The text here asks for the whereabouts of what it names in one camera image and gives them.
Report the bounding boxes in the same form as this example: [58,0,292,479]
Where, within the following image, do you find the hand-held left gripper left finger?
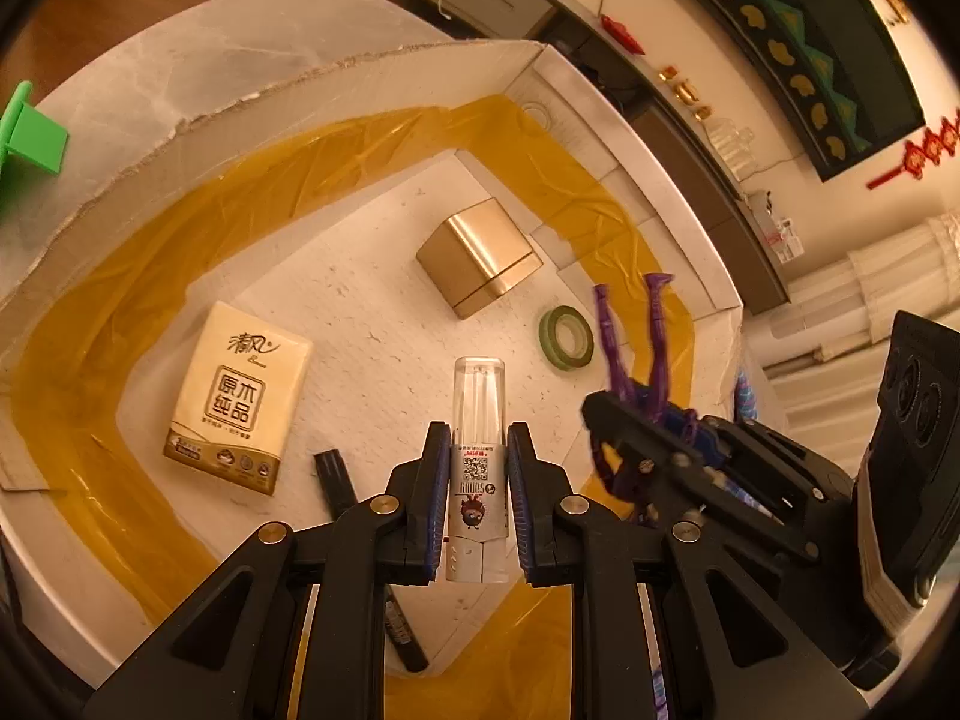
[82,421,452,720]

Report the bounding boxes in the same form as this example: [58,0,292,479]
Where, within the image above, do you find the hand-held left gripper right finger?
[508,422,880,720]

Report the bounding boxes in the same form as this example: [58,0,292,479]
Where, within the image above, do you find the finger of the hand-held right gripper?
[666,408,857,515]
[583,390,826,565]

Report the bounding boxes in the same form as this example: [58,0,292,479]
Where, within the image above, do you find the white clear-capped tube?
[446,356,518,584]

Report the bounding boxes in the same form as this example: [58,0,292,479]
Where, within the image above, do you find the purple toy figure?
[591,272,677,527]

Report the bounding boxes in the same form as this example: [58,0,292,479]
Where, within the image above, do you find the black marker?
[313,450,430,673]

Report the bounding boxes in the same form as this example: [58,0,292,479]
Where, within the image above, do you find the green tape roll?
[538,305,596,371]

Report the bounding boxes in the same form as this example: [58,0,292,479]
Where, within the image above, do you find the beige tissue pack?
[163,300,312,497]

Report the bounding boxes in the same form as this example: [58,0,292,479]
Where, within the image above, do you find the gold square box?
[416,197,542,320]

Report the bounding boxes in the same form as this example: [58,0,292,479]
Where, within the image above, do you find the white curtain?
[765,214,960,391]

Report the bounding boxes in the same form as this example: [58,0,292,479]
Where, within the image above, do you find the white desk organizer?
[750,187,805,265]

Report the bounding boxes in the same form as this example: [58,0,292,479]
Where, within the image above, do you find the clear plastic cups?
[705,116,758,181]

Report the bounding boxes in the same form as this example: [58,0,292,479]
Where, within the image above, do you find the red tray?
[600,13,647,56]

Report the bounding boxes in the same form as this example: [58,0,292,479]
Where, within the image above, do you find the green plastic stand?
[0,81,70,185]

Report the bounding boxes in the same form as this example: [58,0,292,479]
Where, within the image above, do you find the wall-mounted television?
[630,0,927,182]

